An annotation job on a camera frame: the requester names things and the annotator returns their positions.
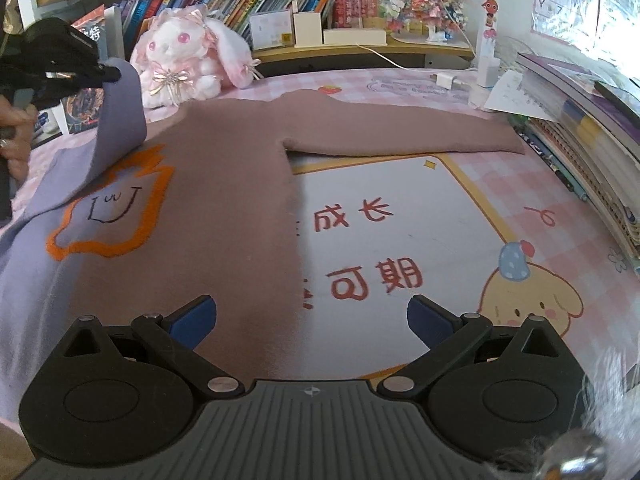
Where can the wooden bookshelf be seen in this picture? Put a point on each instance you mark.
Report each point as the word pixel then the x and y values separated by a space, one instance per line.
pixel 350 52

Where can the colourful paper flower bouquet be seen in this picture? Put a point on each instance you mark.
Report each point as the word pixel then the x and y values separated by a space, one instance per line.
pixel 422 2

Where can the loose paper sheets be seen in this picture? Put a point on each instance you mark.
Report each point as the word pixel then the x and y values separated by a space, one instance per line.
pixel 517 95

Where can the purple and brown sweater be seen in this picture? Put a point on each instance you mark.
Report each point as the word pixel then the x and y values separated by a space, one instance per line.
pixel 225 185

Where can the white and pink plush rabbit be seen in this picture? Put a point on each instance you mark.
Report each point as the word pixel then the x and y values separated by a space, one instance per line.
pixel 185 55

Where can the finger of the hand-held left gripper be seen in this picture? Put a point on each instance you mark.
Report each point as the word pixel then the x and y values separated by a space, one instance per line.
pixel 95 74

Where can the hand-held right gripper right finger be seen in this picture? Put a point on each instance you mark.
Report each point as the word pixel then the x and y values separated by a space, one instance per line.
pixel 429 319

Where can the cream upright box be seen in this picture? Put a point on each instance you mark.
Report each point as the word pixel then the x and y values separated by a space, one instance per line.
pixel 307 30

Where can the red deer sticker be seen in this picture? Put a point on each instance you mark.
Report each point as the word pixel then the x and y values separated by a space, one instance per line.
pixel 491 7

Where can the person's left hand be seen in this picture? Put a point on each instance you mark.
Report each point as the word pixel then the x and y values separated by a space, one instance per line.
pixel 14 127

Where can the pink checked printed desk mat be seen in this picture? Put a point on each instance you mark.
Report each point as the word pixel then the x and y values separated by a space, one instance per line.
pixel 430 220

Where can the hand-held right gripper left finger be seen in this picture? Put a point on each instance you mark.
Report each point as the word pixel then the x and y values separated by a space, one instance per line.
pixel 194 319

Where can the stack of books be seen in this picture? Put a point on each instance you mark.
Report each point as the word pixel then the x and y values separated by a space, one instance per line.
pixel 590 130

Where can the white box with yellow label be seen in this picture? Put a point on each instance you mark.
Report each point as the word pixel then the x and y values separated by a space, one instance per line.
pixel 270 30

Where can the flat white box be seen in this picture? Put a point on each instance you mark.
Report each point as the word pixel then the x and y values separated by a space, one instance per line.
pixel 354 36

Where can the white charger plug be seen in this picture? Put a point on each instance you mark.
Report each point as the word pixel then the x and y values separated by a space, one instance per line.
pixel 449 81

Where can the row of shelf books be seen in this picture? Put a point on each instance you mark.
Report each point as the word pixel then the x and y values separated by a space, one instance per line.
pixel 235 0

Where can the dragon cover novel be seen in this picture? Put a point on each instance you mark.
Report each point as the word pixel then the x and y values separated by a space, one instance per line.
pixel 80 110

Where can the white shelf divider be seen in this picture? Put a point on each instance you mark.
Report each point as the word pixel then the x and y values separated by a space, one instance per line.
pixel 115 30

